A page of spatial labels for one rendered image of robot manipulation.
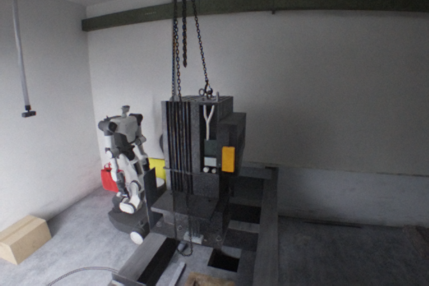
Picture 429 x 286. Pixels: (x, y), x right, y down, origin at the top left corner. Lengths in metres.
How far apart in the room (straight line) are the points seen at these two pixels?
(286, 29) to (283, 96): 0.75
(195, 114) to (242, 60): 1.27
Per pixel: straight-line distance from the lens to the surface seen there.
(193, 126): 1.38
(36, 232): 2.92
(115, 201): 2.78
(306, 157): 2.64
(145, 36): 2.91
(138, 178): 2.36
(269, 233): 1.66
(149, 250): 1.56
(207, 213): 1.41
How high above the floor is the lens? 1.77
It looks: 13 degrees down
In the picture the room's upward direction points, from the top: straight up
